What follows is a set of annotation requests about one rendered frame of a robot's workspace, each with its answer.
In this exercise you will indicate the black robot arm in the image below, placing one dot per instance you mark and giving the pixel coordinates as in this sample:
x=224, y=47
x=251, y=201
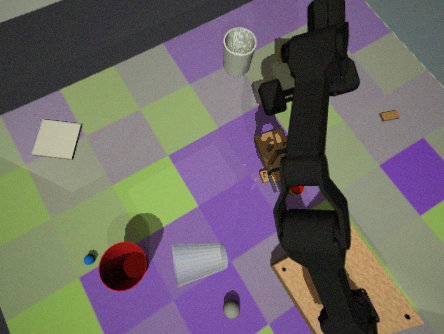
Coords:
x=319, y=239

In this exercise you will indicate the blue ball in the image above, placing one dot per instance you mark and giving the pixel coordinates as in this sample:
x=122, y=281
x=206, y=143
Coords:
x=89, y=259

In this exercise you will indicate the red ball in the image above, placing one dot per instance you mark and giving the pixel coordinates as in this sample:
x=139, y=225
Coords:
x=296, y=189

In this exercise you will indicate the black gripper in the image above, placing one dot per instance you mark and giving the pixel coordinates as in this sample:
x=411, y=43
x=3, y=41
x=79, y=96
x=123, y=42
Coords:
x=272, y=96

